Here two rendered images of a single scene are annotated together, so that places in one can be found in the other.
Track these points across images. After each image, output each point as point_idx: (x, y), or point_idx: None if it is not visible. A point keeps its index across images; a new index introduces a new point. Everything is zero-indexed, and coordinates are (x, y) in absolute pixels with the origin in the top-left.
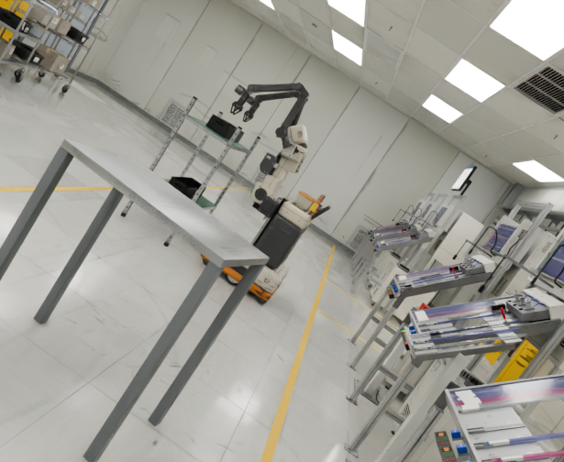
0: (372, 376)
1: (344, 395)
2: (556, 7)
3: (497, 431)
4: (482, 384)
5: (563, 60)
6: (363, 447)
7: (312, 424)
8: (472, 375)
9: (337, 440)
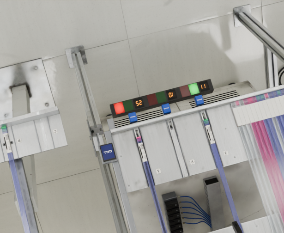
0: (257, 38)
1: (239, 3)
2: None
3: None
4: (169, 220)
5: None
6: (112, 66)
7: (57, 0)
8: (214, 202)
9: (71, 36)
